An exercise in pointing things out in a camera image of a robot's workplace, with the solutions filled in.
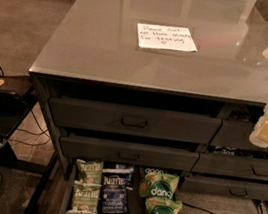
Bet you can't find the bottom right drawer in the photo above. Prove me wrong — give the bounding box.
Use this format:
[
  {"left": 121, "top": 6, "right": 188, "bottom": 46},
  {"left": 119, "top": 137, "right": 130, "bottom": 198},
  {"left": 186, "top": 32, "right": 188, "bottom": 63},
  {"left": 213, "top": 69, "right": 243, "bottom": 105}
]
[{"left": 181, "top": 176, "right": 268, "bottom": 201}]

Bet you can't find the middle left drawer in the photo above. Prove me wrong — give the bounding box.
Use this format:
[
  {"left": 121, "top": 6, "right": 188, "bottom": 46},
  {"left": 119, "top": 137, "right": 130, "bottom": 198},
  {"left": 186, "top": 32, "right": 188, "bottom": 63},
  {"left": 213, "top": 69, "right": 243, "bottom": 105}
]
[{"left": 60, "top": 135, "right": 198, "bottom": 171}]

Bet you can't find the blue Kettle chip bag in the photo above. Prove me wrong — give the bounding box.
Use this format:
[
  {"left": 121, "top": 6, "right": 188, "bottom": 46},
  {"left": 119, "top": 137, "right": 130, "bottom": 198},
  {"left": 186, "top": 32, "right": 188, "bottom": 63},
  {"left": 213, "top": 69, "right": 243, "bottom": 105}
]
[{"left": 99, "top": 168, "right": 130, "bottom": 214}]

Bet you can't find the grey drawer cabinet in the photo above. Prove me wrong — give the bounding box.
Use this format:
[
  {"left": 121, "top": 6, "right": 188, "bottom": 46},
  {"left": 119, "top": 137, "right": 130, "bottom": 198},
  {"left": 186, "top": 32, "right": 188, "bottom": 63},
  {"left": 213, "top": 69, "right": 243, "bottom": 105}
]
[{"left": 30, "top": 0, "right": 268, "bottom": 214}]

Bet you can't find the top left drawer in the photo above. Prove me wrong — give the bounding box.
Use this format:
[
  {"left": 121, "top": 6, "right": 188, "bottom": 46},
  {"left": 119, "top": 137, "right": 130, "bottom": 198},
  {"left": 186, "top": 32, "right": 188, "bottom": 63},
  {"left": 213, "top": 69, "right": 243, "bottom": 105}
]
[{"left": 49, "top": 97, "right": 222, "bottom": 144}]

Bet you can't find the green Dang bag top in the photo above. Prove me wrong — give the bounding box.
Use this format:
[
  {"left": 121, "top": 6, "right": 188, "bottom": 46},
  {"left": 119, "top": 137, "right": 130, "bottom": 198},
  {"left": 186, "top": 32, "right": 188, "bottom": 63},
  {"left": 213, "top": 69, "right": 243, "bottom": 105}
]
[{"left": 138, "top": 167, "right": 180, "bottom": 199}]

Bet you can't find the middle right drawer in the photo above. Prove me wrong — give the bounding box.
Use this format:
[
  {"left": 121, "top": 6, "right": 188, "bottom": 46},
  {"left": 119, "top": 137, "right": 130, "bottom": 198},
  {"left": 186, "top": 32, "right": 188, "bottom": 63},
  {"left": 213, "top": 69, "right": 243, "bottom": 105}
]
[{"left": 192, "top": 153, "right": 268, "bottom": 181}]

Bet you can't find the green Dang bag middle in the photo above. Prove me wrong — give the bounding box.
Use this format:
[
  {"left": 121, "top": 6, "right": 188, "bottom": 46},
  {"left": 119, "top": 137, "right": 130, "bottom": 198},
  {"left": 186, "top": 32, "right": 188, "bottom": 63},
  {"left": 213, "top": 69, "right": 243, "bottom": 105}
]
[{"left": 145, "top": 196, "right": 183, "bottom": 214}]

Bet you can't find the green Kettle bag middle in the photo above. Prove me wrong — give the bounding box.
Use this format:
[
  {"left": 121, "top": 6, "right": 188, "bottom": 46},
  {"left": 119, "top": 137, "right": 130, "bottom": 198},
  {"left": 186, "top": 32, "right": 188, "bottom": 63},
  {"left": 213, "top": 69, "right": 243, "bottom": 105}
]
[{"left": 71, "top": 181, "right": 101, "bottom": 212}]

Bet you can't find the green dang bag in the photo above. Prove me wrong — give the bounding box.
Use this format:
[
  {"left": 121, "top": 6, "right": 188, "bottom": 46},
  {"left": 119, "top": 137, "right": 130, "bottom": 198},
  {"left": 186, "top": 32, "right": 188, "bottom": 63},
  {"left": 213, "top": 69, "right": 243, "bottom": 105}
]
[
  {"left": 145, "top": 196, "right": 183, "bottom": 214},
  {"left": 138, "top": 167, "right": 180, "bottom": 199}
]

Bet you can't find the top right drawer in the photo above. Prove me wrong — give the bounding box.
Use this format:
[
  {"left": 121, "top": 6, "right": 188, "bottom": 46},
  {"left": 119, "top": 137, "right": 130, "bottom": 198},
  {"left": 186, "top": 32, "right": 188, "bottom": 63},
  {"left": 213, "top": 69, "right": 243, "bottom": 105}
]
[{"left": 210, "top": 120, "right": 268, "bottom": 152}]

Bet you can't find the white handwritten paper note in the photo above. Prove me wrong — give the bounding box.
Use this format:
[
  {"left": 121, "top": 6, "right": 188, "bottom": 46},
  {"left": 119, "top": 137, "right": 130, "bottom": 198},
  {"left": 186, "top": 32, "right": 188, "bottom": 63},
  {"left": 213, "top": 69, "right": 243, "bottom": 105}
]
[{"left": 137, "top": 23, "right": 198, "bottom": 52}]

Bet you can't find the green Kettle bag top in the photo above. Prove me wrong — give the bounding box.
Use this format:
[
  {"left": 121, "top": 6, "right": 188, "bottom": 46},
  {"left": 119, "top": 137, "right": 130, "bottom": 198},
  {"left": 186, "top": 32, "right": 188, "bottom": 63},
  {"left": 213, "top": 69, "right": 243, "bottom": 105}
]
[{"left": 76, "top": 159, "right": 104, "bottom": 184}]

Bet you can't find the black side table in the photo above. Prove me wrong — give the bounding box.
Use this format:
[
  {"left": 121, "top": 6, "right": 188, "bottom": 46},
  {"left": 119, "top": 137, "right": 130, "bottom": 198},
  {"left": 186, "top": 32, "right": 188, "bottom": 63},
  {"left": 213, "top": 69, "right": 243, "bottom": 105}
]
[{"left": 0, "top": 71, "right": 41, "bottom": 171}]

